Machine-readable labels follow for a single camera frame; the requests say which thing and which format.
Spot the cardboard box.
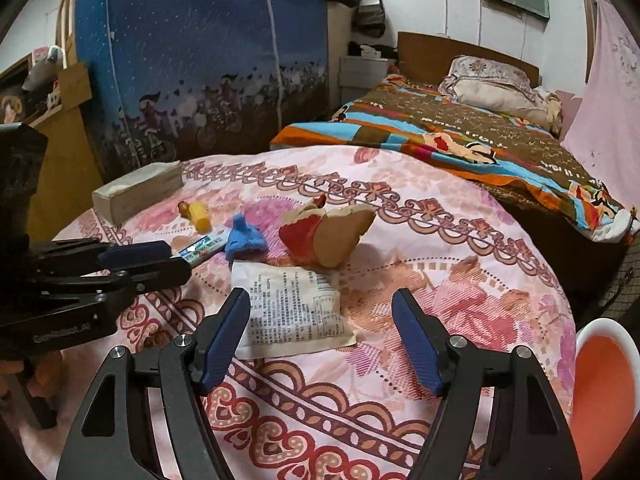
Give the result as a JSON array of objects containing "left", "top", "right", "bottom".
[{"left": 56, "top": 62, "right": 92, "bottom": 107}]

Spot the white nightstand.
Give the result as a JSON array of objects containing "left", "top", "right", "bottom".
[{"left": 338, "top": 55, "right": 396, "bottom": 102}]

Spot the orange plastic basin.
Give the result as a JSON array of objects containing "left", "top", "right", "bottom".
[{"left": 569, "top": 319, "right": 640, "bottom": 480}]

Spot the wooden cabinet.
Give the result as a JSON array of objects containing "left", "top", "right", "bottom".
[{"left": 0, "top": 55, "right": 104, "bottom": 241}]

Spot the red and tan plush toy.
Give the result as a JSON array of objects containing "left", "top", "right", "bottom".
[{"left": 278, "top": 195, "right": 377, "bottom": 269}]

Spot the curved wooden frame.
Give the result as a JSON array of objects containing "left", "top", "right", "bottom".
[{"left": 54, "top": 0, "right": 78, "bottom": 68}]

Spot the floral pillow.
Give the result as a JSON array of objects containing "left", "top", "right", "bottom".
[{"left": 438, "top": 56, "right": 536, "bottom": 99}]

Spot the blue printed wardrobe cover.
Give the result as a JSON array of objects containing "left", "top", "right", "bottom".
[{"left": 74, "top": 0, "right": 332, "bottom": 162}]

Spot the pink hanging sheet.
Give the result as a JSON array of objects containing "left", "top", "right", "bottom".
[{"left": 560, "top": 0, "right": 640, "bottom": 197}]

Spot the pink floral quilt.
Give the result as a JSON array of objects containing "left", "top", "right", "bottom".
[{"left": 50, "top": 145, "right": 581, "bottom": 480}]

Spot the white printed tube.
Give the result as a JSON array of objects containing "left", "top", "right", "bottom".
[{"left": 172, "top": 234, "right": 234, "bottom": 267}]

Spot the white printed packet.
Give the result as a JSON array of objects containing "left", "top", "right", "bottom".
[{"left": 230, "top": 260, "right": 357, "bottom": 360}]

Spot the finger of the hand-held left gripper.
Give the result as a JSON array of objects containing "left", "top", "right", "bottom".
[
  {"left": 32, "top": 257, "right": 193, "bottom": 302},
  {"left": 30, "top": 239, "right": 172, "bottom": 270}
]

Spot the wooden headboard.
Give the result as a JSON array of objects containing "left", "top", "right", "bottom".
[{"left": 396, "top": 31, "right": 542, "bottom": 89}]

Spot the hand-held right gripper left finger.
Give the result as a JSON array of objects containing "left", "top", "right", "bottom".
[{"left": 56, "top": 287, "right": 252, "bottom": 480}]

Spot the black and white hanging bag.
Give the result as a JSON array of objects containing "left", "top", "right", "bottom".
[{"left": 351, "top": 0, "right": 386, "bottom": 39}]

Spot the thick worn book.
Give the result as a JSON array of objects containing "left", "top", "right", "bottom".
[{"left": 92, "top": 161, "right": 183, "bottom": 225}]

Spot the small yellow bottle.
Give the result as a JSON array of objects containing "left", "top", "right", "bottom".
[{"left": 178, "top": 200, "right": 212, "bottom": 234}]

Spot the beige folded quilt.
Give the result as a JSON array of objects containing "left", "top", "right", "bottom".
[{"left": 452, "top": 80, "right": 564, "bottom": 132}]

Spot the bed with patterned blanket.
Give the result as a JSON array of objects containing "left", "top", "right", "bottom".
[{"left": 269, "top": 74, "right": 640, "bottom": 247}]

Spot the blue cloth scrap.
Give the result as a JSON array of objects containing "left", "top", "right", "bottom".
[{"left": 224, "top": 213, "right": 266, "bottom": 261}]

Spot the person's left hand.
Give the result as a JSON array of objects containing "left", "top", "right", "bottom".
[{"left": 30, "top": 350, "right": 66, "bottom": 398}]

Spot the grey plush toy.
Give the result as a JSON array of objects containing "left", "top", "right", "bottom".
[{"left": 22, "top": 45, "right": 67, "bottom": 94}]

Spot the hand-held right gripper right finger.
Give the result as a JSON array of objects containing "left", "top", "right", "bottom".
[{"left": 391, "top": 287, "right": 583, "bottom": 480}]

